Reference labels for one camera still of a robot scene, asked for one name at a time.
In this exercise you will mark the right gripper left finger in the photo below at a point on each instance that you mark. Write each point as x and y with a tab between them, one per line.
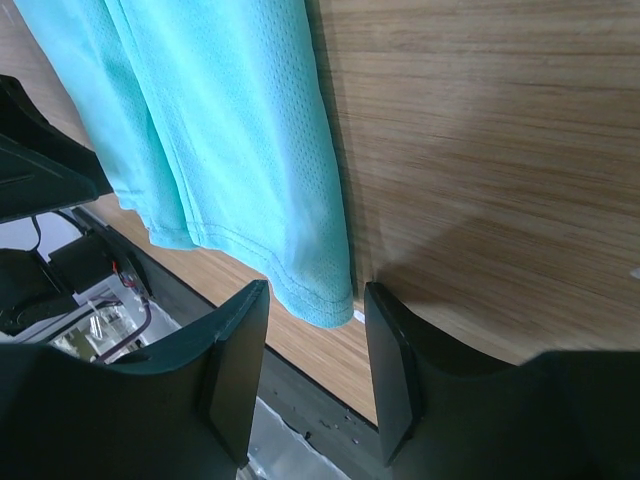
180	408

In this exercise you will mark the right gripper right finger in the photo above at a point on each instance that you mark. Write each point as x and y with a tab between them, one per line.
448	411

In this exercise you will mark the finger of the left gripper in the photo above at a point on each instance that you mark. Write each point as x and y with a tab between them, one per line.
42	169

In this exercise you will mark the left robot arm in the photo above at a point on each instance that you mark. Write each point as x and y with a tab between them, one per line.
36	287

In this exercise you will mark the teal t-shirt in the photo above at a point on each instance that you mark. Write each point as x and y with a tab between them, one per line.
208	121

